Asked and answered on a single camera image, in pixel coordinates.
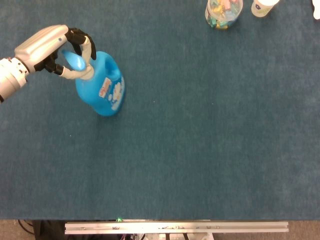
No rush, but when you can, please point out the clear jar of binder clips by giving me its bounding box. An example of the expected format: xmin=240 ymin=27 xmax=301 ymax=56
xmin=204 ymin=0 xmax=244 ymax=31

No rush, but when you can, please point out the black floor cable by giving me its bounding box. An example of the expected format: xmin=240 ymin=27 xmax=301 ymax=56
xmin=17 ymin=219 xmax=36 ymax=236

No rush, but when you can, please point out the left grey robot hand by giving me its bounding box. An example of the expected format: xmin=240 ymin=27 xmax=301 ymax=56
xmin=14 ymin=24 xmax=97 ymax=80

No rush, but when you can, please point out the blue detergent pump bottle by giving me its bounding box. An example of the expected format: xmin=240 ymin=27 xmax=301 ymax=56
xmin=61 ymin=49 xmax=126 ymax=117

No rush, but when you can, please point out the white flower print paper cup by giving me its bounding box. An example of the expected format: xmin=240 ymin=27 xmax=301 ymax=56
xmin=250 ymin=0 xmax=281 ymax=18

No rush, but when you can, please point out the aluminium profile rail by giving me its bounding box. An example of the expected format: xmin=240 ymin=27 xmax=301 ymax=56
xmin=64 ymin=220 xmax=290 ymax=235

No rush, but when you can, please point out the blue table cloth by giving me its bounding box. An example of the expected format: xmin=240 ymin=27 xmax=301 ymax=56
xmin=0 ymin=0 xmax=320 ymax=221

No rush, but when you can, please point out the white plastic package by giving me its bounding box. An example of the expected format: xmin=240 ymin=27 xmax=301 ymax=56
xmin=311 ymin=0 xmax=320 ymax=20

